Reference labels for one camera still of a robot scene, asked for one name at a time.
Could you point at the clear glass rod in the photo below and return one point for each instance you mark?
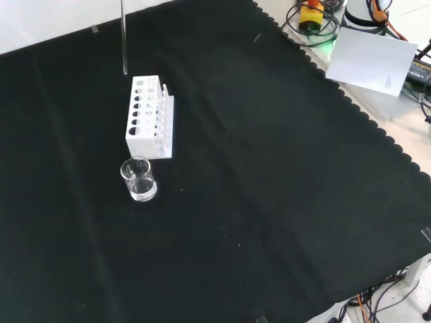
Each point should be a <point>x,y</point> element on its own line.
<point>124,40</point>

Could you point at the white test tube rack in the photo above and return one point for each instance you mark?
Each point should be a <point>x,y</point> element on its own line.
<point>141,143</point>

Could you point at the black bench cloth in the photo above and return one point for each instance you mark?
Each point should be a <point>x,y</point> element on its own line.
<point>235,168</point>

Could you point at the clear glass beaker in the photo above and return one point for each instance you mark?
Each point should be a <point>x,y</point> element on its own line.
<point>139,188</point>

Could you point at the clear cloth clip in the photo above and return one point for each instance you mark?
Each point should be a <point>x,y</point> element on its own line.
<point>94,29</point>
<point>261,319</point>
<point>426,234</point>

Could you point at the yellow stop button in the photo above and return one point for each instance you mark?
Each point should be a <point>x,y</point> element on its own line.
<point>311,15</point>

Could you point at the black power adapter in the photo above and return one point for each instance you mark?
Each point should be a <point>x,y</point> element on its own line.
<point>421,72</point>

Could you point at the white table leg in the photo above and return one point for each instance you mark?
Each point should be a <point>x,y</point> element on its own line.
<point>417,270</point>

